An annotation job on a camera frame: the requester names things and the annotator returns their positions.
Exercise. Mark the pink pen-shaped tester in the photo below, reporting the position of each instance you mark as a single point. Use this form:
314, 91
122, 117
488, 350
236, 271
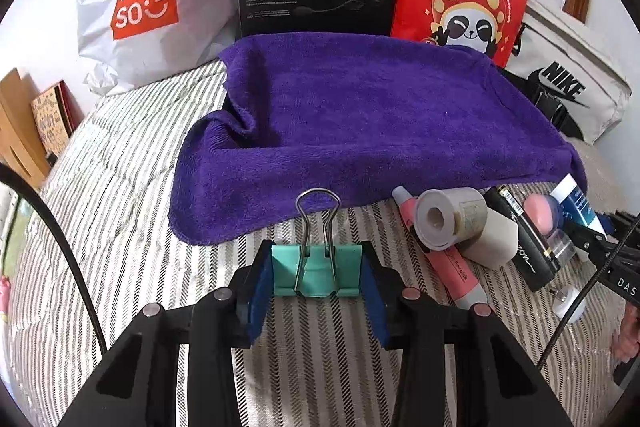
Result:
452, 270

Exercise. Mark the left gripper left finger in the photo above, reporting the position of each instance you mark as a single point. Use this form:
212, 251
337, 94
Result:
253, 288

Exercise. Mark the clear small jar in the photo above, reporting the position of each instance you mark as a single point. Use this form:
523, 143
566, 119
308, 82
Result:
563, 249

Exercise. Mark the white charger plug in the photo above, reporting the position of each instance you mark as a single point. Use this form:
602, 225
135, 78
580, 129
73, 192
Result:
496, 245

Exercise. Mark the teal binder clip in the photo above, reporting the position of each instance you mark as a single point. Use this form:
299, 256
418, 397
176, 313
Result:
316, 270

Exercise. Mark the pink blue sponge puff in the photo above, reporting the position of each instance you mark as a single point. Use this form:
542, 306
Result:
545, 213

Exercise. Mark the purple towel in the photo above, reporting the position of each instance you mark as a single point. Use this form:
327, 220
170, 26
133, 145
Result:
356, 115

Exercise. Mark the white tape roll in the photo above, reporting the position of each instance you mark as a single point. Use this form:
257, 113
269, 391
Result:
443, 218

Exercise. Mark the wooden stand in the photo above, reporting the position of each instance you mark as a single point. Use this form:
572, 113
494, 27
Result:
21, 148

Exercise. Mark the white Nike bag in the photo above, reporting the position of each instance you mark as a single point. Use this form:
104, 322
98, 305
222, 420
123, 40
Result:
567, 59

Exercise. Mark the black cosmetic tube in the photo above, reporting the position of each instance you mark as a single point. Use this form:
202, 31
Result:
534, 257

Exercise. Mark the white blue bottle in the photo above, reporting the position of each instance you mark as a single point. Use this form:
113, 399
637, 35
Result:
575, 204

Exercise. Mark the small white cap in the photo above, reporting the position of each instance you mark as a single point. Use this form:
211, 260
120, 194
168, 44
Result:
562, 299

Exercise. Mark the striped bed cover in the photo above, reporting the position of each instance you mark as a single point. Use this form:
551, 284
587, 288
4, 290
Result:
317, 362

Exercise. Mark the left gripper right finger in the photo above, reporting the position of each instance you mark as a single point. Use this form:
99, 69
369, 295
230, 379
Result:
380, 288

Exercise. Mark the person's right hand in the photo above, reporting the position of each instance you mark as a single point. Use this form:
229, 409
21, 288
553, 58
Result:
625, 344

